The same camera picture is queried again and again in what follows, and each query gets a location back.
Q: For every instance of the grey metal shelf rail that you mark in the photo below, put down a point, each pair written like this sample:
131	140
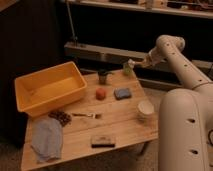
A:
119	56

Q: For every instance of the dark grape bunch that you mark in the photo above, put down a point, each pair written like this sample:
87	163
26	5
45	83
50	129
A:
61	116

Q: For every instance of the blue sponge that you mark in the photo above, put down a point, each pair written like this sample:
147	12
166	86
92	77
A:
122	93

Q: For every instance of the yellow plastic bin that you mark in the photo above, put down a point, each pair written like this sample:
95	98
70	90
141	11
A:
49	89

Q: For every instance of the metal vertical pole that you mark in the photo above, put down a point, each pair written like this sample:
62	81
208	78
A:
74	38

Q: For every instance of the grey cloth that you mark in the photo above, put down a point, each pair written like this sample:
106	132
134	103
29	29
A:
47	140

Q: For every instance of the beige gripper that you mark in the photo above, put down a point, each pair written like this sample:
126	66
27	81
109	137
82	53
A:
127	67

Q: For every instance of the wooden table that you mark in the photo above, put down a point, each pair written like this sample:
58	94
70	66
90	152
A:
119	119

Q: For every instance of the red block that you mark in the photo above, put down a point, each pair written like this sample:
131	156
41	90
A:
100	94

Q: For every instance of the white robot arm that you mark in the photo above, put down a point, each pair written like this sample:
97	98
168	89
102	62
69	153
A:
186	113

